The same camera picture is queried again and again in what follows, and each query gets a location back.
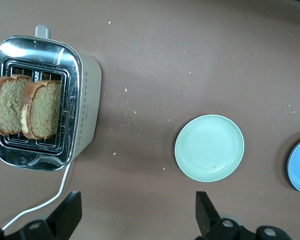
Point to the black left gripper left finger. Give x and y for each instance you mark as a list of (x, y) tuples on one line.
[(65, 220)]

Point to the beige and chrome toaster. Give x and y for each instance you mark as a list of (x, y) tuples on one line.
[(90, 100)]

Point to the brown toast bread slice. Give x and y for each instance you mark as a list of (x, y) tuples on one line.
[(7, 107), (43, 112)]

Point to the pale green round plate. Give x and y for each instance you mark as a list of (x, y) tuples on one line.
[(209, 147)]

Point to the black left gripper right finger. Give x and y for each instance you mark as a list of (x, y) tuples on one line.
[(207, 220)]

